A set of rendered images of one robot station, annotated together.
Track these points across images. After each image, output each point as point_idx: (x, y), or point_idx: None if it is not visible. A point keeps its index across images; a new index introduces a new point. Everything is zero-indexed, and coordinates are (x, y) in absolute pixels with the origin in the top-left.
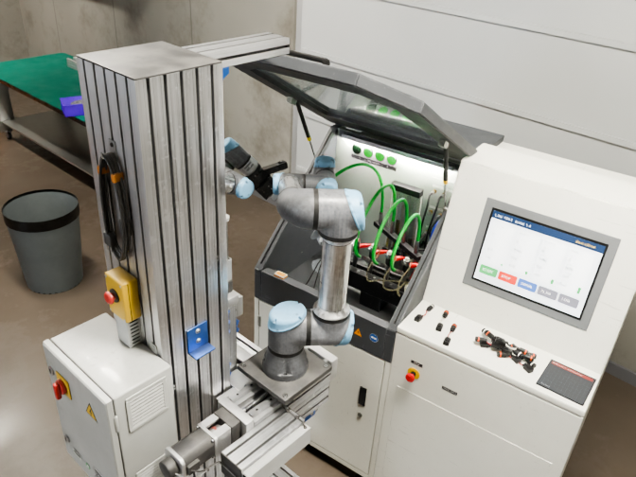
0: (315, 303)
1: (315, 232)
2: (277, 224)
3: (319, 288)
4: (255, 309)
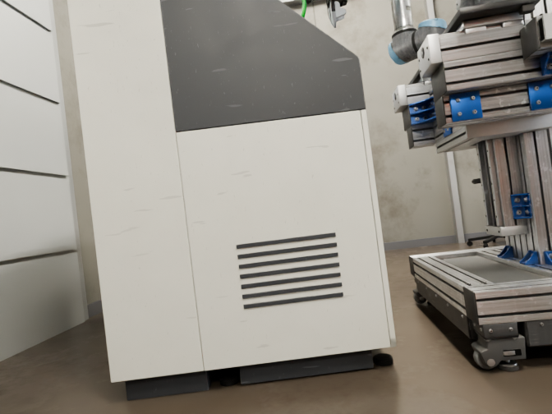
0: (411, 26)
1: (338, 9)
2: (301, 16)
3: (411, 12)
4: (368, 130)
